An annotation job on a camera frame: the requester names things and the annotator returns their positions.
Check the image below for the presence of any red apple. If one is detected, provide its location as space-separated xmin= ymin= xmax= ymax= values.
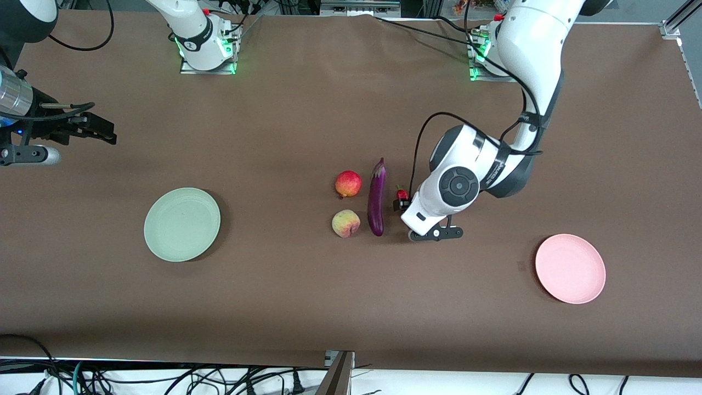
xmin=335 ymin=170 xmax=363 ymax=199

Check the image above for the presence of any light green plate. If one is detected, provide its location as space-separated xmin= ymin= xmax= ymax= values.
xmin=144 ymin=188 xmax=221 ymax=263

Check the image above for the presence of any black cable on cover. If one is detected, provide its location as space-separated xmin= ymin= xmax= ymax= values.
xmin=373 ymin=15 xmax=478 ymax=47

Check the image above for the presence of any grey power strip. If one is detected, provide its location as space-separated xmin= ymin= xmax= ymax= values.
xmin=321 ymin=0 xmax=401 ymax=16

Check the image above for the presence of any yellow pink peach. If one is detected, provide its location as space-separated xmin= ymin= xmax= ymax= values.
xmin=331 ymin=210 xmax=361 ymax=239

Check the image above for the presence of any colourful toy pile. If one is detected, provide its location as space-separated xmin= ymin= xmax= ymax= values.
xmin=452 ymin=0 xmax=497 ymax=14

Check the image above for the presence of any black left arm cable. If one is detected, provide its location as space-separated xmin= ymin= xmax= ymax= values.
xmin=412 ymin=0 xmax=545 ymax=190

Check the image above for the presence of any brown table cover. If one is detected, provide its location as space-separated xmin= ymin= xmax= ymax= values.
xmin=0 ymin=10 xmax=702 ymax=379

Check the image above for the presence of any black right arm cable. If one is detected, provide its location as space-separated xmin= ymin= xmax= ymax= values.
xmin=38 ymin=0 xmax=115 ymax=124

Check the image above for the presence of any aluminium profile post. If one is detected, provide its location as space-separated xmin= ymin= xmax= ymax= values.
xmin=315 ymin=350 xmax=355 ymax=395

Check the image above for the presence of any pink plate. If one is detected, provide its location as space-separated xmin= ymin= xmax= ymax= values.
xmin=535 ymin=234 xmax=607 ymax=305

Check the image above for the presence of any purple eggplant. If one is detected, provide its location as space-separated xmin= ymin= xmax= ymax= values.
xmin=367 ymin=157 xmax=387 ymax=237

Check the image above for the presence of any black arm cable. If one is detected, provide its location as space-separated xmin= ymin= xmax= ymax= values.
xmin=38 ymin=0 xmax=115 ymax=124
xmin=412 ymin=0 xmax=545 ymax=190

